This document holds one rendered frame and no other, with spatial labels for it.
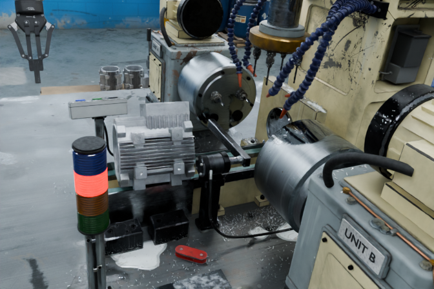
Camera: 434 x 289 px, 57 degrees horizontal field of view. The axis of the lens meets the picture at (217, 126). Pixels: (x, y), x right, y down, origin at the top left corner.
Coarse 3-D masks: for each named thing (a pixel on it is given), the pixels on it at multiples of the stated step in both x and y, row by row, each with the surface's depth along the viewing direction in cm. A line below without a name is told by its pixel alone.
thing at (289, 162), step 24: (312, 120) 103; (264, 144) 101; (288, 144) 96; (312, 144) 93; (336, 144) 92; (264, 168) 99; (288, 168) 92; (312, 168) 88; (336, 168) 87; (264, 192) 102; (288, 192) 90; (288, 216) 92
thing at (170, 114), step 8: (144, 104) 108; (152, 104) 107; (160, 104) 107; (168, 104) 108; (176, 104) 109; (184, 104) 110; (144, 112) 109; (152, 112) 107; (160, 112) 107; (168, 112) 108; (176, 112) 109; (184, 112) 110; (152, 120) 107; (160, 120) 107; (168, 120) 108; (176, 120) 109; (184, 120) 110; (160, 128) 107
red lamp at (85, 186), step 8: (80, 176) 72; (88, 176) 72; (96, 176) 72; (104, 176) 74; (80, 184) 73; (88, 184) 72; (96, 184) 73; (104, 184) 74; (80, 192) 73; (88, 192) 73; (96, 192) 74
